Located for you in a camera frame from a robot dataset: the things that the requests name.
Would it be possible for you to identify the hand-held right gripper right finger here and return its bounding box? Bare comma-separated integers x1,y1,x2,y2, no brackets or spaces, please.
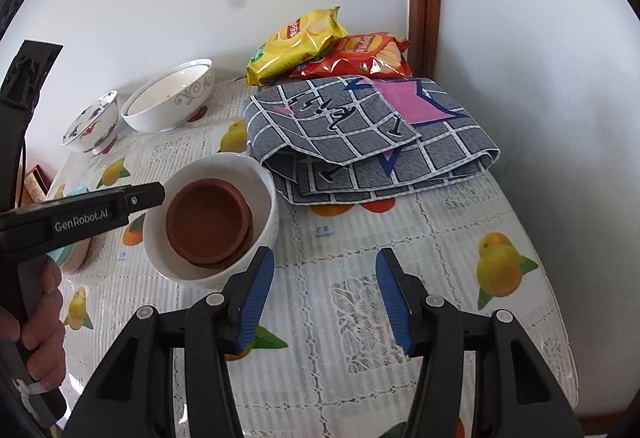
375,247,583,438

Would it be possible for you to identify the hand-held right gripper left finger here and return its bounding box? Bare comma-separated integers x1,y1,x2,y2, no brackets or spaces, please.
62,245,276,438

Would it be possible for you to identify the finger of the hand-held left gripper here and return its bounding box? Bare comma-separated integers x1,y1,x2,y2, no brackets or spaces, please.
47,182,167,256

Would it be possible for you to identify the light blue plate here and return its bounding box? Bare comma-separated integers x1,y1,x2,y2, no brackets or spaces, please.
49,185,91,266

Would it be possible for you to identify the brown bowl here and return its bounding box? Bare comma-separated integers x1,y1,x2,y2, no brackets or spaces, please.
165,178,252,264
187,203,257,269

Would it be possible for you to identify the person's left hand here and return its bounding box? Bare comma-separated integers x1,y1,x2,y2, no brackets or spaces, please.
0,262,67,394

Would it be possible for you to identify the pale pink plate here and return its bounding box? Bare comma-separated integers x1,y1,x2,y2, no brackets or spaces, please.
57,218,94,275

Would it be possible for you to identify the fruit print lace tablecloth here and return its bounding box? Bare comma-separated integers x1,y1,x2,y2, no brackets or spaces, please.
47,77,583,438

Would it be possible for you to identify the blue patterned white bowl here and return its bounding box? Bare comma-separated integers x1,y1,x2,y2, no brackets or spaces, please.
61,90,120,155

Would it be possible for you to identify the white bowl with grey scrolls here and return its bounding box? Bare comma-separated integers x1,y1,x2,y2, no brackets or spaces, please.
121,60,216,134

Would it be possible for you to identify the grey checked cloth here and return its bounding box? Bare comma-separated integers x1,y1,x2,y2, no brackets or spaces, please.
243,74,501,206

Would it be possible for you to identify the red chip bag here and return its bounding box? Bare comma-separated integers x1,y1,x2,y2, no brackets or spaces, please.
290,32,412,80

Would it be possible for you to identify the yellow chip bag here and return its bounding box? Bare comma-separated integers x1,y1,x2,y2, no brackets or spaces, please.
246,7,348,86

